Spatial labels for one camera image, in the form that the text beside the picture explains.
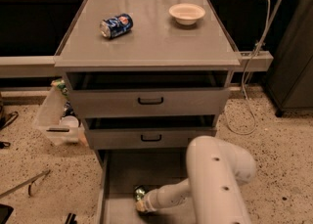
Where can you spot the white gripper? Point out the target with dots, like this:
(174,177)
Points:
(149,201)

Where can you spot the green soda can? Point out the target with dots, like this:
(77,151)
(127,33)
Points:
(140,192)

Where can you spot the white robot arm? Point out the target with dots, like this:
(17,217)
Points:
(215,171)

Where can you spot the grey bottom drawer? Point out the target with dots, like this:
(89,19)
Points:
(124,170)

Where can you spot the grey drawer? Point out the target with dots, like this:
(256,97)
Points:
(144,132)
(146,93)
(124,170)

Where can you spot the grey middle drawer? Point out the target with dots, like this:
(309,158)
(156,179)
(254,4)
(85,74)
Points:
(144,132)

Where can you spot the grey top drawer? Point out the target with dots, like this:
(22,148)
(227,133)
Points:
(146,93)

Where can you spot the grey drawer cabinet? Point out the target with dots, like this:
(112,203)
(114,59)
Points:
(156,42)

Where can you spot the blue soda can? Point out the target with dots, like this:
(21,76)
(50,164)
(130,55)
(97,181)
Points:
(116,26)

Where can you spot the metal rod on floor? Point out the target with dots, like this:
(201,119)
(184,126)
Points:
(24,183)

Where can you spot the white cup in bin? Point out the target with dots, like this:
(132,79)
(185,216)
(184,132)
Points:
(69,121)

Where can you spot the clear plastic bin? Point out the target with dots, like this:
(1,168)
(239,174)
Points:
(48,117)

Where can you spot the black object bottom left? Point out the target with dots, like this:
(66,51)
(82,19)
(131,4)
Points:
(5,213)

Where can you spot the green snack bag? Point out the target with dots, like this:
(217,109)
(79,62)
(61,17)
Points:
(60,84)

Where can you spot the dark cabinet at right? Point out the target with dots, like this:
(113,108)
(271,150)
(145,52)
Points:
(289,81)

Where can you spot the white bowl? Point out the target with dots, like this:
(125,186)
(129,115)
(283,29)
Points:
(186,14)

